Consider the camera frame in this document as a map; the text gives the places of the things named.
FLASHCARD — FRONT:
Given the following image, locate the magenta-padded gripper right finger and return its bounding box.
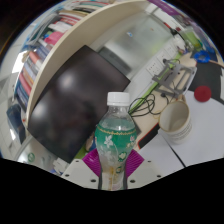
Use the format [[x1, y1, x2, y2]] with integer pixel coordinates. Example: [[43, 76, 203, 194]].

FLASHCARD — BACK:
[[124, 148, 164, 190]]

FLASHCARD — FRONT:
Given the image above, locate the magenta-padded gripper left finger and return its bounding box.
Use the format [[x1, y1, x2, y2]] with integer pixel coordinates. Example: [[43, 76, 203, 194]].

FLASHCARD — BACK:
[[61, 148, 101, 190]]

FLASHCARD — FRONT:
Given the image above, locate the green-labelled clear drink bottle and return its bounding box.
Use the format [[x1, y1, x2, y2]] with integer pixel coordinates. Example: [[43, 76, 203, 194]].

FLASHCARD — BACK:
[[94, 91, 138, 192]]

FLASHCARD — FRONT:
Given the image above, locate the cream ceramic mug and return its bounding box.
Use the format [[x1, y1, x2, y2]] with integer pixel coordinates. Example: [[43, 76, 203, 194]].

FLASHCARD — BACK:
[[158, 99, 194, 145]]

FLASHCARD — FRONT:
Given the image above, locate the black computer monitor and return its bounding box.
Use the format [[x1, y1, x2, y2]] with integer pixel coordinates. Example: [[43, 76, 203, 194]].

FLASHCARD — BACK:
[[27, 44, 132, 164]]

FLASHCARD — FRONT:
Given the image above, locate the large blank white paper sheet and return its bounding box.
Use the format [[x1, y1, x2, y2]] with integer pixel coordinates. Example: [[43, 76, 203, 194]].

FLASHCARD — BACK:
[[158, 90, 224, 168]]

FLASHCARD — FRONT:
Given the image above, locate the flat round red coaster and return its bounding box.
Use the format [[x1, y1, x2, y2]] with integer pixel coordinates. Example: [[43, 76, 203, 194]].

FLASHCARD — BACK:
[[194, 85, 213, 103]]

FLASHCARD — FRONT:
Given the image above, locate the grey metal laptop stand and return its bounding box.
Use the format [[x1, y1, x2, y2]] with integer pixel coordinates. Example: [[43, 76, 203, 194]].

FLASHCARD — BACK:
[[152, 59, 198, 99]]

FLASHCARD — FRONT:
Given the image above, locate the black desk mat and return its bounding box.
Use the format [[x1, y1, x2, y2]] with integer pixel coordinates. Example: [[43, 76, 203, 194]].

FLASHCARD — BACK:
[[137, 61, 224, 150]]

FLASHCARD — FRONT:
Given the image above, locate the beige shelf with books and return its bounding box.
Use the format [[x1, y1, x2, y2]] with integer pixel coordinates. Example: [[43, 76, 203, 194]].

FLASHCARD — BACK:
[[13, 0, 158, 131]]

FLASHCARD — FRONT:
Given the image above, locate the green translucent drinking glass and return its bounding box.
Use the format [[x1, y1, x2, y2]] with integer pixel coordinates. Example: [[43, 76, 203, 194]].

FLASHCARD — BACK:
[[182, 28, 204, 52]]

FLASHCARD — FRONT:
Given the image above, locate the purple hanging banner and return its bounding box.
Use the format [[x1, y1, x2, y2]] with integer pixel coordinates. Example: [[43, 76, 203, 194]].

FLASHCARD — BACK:
[[146, 0, 183, 16]]

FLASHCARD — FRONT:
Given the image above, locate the black cable bundle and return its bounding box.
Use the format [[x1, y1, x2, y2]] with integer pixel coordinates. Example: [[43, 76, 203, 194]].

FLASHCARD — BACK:
[[128, 93, 164, 118]]

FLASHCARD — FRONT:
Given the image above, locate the white wall power outlet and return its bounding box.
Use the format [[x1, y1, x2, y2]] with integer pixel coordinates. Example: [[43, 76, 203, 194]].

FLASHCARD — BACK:
[[163, 46, 178, 60], [146, 59, 163, 77]]

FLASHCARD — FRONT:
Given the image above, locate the coiled blue cable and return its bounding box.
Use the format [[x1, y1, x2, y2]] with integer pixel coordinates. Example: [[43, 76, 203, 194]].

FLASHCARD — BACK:
[[193, 49, 212, 64]]

